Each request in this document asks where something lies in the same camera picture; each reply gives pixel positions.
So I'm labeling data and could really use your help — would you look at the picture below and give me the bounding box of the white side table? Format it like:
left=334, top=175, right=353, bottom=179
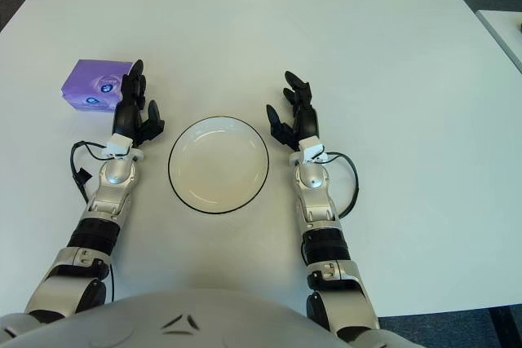
left=476, top=8, right=522, bottom=76

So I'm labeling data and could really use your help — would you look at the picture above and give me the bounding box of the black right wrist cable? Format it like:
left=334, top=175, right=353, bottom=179
left=321, top=152, right=360, bottom=218

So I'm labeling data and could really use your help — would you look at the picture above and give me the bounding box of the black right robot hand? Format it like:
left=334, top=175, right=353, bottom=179
left=266, top=71, right=319, bottom=152

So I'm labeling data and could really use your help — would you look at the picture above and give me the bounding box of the white plate with black rim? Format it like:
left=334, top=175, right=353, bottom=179
left=167, top=115, right=271, bottom=214

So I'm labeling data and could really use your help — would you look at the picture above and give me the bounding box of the black table leg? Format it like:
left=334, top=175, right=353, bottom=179
left=487, top=306, right=522, bottom=348

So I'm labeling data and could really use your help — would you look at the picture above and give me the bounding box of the purple tissue paper pack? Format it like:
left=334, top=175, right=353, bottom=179
left=60, top=58, right=135, bottom=113

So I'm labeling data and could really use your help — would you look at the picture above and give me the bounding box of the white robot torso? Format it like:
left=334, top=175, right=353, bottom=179
left=0, top=287, right=415, bottom=348

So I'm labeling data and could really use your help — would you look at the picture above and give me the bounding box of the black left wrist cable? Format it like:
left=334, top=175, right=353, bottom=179
left=69, top=140, right=117, bottom=205

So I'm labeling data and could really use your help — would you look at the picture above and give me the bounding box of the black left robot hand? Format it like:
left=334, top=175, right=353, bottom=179
left=112, top=59, right=166, bottom=148

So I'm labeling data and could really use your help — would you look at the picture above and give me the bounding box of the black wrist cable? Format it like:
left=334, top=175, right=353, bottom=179
left=321, top=152, right=360, bottom=218
left=69, top=140, right=117, bottom=205

